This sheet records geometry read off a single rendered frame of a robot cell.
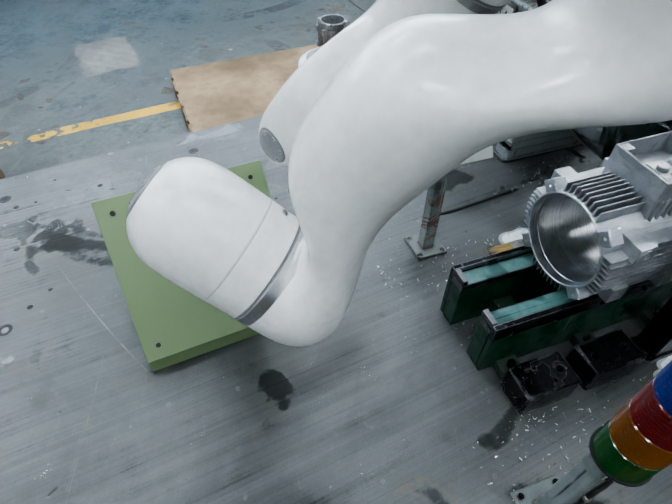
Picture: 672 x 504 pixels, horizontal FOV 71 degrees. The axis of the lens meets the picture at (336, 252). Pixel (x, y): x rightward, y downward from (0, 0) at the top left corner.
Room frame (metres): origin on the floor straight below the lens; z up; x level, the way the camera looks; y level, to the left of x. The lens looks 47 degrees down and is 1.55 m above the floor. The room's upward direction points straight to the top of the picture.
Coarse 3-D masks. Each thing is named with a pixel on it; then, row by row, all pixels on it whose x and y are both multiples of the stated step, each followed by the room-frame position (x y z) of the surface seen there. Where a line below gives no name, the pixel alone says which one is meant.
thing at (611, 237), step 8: (552, 184) 0.57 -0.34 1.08; (560, 184) 0.57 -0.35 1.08; (600, 232) 0.47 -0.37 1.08; (608, 232) 0.46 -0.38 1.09; (616, 232) 0.46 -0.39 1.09; (528, 240) 0.57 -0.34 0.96; (600, 240) 0.46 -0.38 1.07; (608, 240) 0.45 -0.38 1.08; (616, 240) 0.45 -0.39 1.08; (568, 288) 0.47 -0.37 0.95; (576, 288) 0.46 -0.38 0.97; (568, 296) 0.46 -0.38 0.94; (576, 296) 0.45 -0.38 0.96; (584, 296) 0.45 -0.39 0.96
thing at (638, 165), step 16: (624, 144) 0.59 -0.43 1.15; (640, 144) 0.60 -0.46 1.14; (656, 144) 0.61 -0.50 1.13; (608, 160) 0.59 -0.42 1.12; (624, 160) 0.56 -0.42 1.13; (640, 160) 0.59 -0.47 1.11; (656, 160) 0.59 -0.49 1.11; (624, 176) 0.55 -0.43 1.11; (640, 176) 0.53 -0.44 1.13; (656, 176) 0.51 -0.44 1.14; (640, 192) 0.52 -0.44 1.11; (656, 192) 0.50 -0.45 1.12; (656, 208) 0.49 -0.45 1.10
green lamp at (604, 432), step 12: (600, 432) 0.19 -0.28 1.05; (600, 444) 0.18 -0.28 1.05; (612, 444) 0.18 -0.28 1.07; (600, 456) 0.17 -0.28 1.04; (612, 456) 0.17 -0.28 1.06; (624, 456) 0.16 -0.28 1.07; (612, 468) 0.16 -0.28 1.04; (624, 468) 0.16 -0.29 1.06; (636, 468) 0.15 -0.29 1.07; (624, 480) 0.15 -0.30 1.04; (636, 480) 0.15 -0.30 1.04
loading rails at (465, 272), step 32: (512, 256) 0.57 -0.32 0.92; (448, 288) 0.53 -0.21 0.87; (480, 288) 0.51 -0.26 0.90; (512, 288) 0.54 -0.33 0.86; (544, 288) 0.56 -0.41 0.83; (640, 288) 0.50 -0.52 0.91; (448, 320) 0.51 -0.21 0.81; (480, 320) 0.44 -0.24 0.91; (512, 320) 0.42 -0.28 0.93; (544, 320) 0.43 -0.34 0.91; (576, 320) 0.46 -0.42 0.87; (608, 320) 0.49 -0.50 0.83; (480, 352) 0.41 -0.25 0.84; (512, 352) 0.42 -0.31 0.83
